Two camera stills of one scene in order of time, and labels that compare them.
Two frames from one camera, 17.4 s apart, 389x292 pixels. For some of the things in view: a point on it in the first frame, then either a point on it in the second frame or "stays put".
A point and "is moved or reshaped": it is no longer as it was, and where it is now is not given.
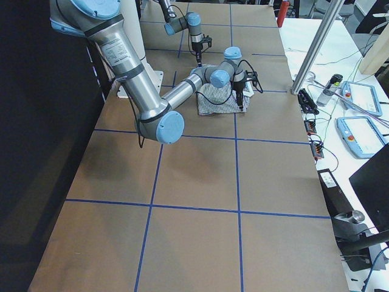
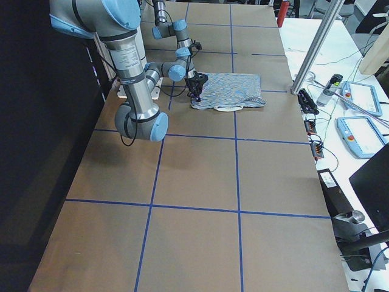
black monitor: x=371 y=184 stays put
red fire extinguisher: x=283 y=10 stays put
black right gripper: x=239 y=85 -> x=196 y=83
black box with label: x=336 y=201 stays put
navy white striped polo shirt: x=211 y=100 is moved or reshaped
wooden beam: x=377 y=55 stays put
